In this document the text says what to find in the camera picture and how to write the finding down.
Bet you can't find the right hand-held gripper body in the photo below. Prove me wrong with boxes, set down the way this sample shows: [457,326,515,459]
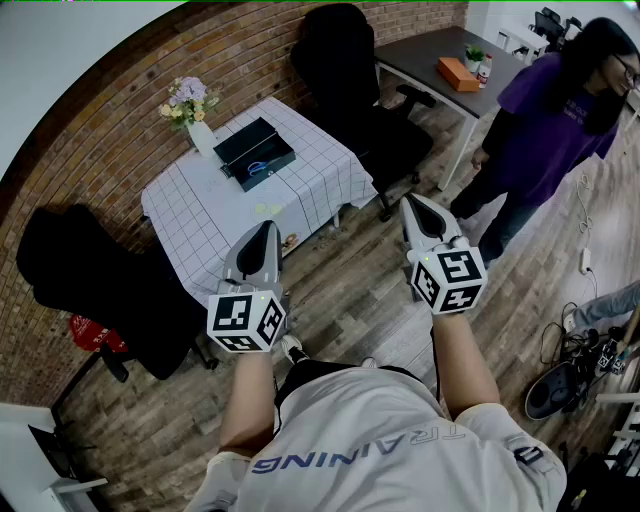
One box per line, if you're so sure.
[405,234,489,317]

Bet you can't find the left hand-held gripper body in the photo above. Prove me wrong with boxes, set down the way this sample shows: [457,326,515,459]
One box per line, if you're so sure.
[206,272,292,356]

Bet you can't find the dark green box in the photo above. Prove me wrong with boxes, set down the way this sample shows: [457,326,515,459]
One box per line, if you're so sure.
[212,116,298,194]

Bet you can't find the person's right forearm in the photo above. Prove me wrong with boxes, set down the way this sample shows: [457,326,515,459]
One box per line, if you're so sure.
[430,308,502,422]

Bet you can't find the person's left forearm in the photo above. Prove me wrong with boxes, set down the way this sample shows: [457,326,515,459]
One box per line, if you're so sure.
[218,344,277,457]

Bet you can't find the orange box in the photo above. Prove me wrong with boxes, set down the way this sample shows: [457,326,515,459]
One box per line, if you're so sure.
[436,56,482,93]

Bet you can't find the person's black shorts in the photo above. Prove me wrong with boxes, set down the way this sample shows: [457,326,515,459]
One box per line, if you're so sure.
[273,356,429,416]

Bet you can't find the white grid tablecloth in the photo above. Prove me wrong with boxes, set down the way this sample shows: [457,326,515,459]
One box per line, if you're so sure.
[140,96,379,307]

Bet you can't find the white vase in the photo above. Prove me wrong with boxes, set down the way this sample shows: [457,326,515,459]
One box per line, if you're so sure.
[186,119,218,159]

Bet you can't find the black office chair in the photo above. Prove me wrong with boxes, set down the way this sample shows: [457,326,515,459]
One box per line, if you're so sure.
[290,1,436,223]
[15,203,220,385]

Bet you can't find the red paper bag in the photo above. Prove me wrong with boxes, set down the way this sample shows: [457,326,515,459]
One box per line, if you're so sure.
[68,313,129,354]

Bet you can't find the dark grey round device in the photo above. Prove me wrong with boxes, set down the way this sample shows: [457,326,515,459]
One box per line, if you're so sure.
[524,360,582,422]

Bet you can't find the white bottle with red label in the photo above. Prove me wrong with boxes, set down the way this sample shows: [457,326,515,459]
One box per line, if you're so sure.
[476,53,494,90]

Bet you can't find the purple and yellow flower bouquet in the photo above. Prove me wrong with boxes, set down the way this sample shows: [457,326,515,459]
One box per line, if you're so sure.
[158,75,222,133]

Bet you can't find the small potted green plant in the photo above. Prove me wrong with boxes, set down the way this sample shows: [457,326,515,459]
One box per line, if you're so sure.
[463,43,487,74]

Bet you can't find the grey desk with white legs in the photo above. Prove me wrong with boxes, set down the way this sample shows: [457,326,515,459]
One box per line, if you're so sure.
[374,25,539,192]

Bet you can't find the person's white t-shirt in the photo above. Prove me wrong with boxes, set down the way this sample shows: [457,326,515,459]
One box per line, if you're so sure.
[183,366,569,512]

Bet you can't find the small white table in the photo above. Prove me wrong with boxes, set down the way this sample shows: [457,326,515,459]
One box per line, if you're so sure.
[496,23,552,64]

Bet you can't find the white metal rack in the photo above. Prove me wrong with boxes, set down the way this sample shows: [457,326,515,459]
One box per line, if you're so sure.
[594,391,640,472]

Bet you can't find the black swivel chair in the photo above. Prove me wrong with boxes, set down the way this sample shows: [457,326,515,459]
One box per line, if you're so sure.
[530,6,567,52]

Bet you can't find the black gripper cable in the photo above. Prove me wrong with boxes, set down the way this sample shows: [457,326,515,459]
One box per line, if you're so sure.
[429,323,447,419]

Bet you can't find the white cable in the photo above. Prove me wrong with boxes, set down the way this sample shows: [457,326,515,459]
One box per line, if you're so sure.
[574,171,597,251]

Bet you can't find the tangle of black cables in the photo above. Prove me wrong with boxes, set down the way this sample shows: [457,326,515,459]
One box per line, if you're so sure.
[541,301,617,412]

